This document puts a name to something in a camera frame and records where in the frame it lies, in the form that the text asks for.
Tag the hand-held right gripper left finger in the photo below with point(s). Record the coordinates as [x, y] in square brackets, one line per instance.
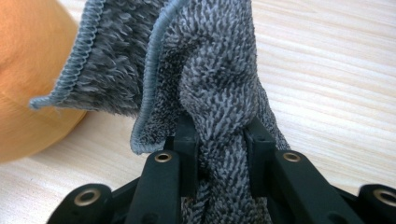
[162, 186]

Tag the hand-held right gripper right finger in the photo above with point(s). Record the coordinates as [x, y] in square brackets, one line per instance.
[295, 189]

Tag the grey towel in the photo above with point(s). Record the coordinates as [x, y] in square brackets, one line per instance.
[214, 77]

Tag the orange plush toy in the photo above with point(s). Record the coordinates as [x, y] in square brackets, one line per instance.
[34, 77]

